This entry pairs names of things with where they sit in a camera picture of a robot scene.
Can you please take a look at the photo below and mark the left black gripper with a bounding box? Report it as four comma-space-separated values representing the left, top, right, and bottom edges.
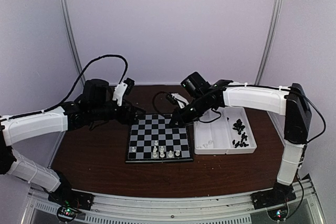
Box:
90, 99, 146, 125

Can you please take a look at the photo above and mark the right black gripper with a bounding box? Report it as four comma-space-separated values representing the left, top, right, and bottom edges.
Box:
168, 94, 208, 129

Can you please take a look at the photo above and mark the black grey chess board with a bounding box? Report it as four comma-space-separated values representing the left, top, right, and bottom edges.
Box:
125, 114, 194, 163

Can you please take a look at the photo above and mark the white queen chess piece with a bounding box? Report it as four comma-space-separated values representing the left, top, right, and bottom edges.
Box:
160, 150, 165, 158

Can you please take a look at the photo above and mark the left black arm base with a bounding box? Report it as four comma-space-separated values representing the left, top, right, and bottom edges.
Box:
46, 183, 94, 210

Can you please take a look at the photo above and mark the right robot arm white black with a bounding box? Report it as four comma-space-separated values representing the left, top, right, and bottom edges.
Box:
169, 72, 312, 204

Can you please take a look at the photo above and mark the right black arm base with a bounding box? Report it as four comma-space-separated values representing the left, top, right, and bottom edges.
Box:
251, 181, 296, 210

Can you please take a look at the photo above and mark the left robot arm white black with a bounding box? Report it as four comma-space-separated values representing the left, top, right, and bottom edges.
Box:
1, 78, 143, 205

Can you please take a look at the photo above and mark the black chess pieces upper pile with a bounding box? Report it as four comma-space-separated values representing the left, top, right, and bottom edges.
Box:
231, 119, 246, 135

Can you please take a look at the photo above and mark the black chess pieces pile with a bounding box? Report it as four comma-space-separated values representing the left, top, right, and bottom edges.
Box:
231, 119, 246, 135
232, 132, 249, 148

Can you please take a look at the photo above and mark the white chess pieces lower pile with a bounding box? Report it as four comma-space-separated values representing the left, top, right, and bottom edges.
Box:
201, 140, 214, 149

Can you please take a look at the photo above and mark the black chess pieces lower pile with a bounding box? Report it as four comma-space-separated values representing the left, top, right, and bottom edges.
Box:
232, 132, 249, 148

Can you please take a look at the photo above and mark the left controller board with LEDs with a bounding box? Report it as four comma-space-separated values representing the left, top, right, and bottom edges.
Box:
56, 206, 78, 222

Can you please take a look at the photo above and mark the controller board with leds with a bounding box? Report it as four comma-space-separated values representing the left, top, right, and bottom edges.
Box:
267, 207, 289, 222
56, 206, 78, 222

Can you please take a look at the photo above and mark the right controller board with LEDs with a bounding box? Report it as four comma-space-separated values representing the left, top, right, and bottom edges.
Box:
267, 207, 289, 222

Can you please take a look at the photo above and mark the white divided plastic tray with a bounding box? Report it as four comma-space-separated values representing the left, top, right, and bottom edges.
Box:
194, 107, 257, 155

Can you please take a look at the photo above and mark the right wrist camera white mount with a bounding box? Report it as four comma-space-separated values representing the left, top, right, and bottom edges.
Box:
165, 93, 189, 109

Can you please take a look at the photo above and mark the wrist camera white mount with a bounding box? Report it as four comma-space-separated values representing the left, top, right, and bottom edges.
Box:
112, 78, 135, 106
165, 93, 189, 109

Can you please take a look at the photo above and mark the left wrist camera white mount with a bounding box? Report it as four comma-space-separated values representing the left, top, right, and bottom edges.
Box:
112, 78, 135, 106

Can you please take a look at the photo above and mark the right black cable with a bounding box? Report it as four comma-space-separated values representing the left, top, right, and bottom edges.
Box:
152, 84, 327, 209

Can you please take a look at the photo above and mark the black cable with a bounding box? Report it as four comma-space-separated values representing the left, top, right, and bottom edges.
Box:
5, 54, 129, 130
152, 84, 327, 209

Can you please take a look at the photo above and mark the left black cable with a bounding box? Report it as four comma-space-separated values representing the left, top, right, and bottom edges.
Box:
5, 54, 129, 130

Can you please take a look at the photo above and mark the aluminium front rail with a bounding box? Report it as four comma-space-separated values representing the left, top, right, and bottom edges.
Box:
23, 179, 323, 224

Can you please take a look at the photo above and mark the right aluminium frame post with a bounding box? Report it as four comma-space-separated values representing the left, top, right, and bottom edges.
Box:
255, 0, 283, 85

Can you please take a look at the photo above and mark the aluminium frame post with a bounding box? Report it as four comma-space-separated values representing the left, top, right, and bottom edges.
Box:
60, 0, 83, 74
255, 0, 283, 85

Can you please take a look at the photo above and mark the left aluminium frame post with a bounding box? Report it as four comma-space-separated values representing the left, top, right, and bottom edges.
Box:
60, 0, 83, 74

